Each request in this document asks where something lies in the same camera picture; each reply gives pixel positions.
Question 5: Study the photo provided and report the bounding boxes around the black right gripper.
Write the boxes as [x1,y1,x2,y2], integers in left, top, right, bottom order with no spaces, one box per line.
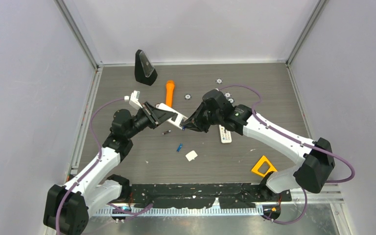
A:
[183,102,222,134]

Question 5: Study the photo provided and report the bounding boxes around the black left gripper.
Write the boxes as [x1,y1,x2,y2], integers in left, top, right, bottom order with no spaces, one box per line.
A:
[126,102,174,139]

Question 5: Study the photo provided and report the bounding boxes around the red white remote control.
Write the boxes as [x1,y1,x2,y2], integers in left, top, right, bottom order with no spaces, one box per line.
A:
[155,103,188,128]

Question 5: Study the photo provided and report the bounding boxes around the blue battery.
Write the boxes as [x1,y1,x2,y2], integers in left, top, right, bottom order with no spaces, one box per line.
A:
[176,143,183,152]

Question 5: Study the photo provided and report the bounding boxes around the white battery cover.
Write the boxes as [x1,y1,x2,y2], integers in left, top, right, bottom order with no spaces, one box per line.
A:
[186,150,198,162]

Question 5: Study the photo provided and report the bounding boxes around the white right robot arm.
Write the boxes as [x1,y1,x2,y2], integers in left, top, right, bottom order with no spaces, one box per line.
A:
[182,90,335,201]

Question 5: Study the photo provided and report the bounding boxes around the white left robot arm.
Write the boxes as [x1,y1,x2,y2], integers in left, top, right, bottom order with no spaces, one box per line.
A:
[43,102,175,235]

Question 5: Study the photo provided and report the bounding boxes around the black wedge stand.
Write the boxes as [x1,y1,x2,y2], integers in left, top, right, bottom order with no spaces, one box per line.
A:
[134,49,158,86]

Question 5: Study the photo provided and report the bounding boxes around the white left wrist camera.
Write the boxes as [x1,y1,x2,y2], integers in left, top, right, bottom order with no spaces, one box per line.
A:
[124,90,142,110]

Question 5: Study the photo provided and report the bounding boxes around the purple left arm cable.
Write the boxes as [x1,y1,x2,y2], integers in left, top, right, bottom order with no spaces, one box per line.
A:
[55,96,127,235]

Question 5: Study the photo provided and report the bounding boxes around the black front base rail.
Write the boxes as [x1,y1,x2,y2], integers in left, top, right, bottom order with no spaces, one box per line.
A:
[131,183,292,209]

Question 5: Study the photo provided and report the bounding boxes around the yellow triangular frame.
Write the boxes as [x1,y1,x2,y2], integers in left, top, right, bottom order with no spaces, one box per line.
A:
[251,155,277,178]

